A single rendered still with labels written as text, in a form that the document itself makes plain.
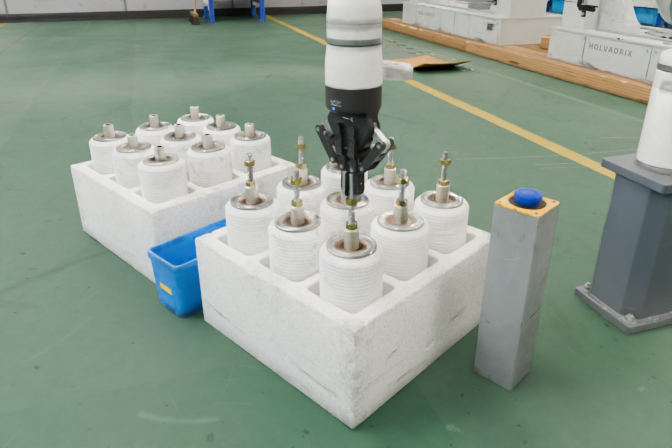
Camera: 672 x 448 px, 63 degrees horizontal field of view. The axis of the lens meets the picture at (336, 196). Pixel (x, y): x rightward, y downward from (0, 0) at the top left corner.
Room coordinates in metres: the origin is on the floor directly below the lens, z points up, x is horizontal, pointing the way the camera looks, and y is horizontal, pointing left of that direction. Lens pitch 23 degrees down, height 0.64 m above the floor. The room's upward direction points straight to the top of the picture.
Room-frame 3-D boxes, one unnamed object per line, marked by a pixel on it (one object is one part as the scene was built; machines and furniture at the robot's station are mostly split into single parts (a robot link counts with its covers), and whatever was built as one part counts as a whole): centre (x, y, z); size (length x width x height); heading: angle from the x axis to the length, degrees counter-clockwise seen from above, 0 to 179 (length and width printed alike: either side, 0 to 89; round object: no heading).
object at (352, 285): (0.72, -0.02, 0.16); 0.10 x 0.10 x 0.18
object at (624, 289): (0.93, -0.59, 0.15); 0.15 x 0.15 x 0.30; 18
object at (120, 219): (1.26, 0.37, 0.09); 0.39 x 0.39 x 0.18; 46
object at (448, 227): (0.89, -0.19, 0.16); 0.10 x 0.10 x 0.18
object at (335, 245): (0.72, -0.02, 0.25); 0.08 x 0.08 x 0.01
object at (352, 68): (0.73, -0.04, 0.52); 0.11 x 0.09 x 0.06; 135
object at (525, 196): (0.74, -0.28, 0.32); 0.04 x 0.04 x 0.02
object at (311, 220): (0.80, 0.06, 0.25); 0.08 x 0.08 x 0.01
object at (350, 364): (0.88, -0.02, 0.09); 0.39 x 0.39 x 0.18; 46
